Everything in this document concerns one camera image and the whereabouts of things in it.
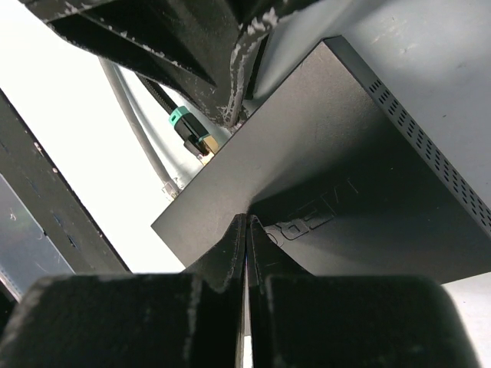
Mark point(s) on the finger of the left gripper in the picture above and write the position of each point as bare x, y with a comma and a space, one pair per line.
204, 50

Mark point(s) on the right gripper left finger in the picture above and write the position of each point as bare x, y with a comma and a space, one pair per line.
189, 319

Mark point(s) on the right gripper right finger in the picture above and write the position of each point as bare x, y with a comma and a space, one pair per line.
302, 320

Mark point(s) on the black network switch box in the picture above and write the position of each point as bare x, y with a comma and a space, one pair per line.
341, 177

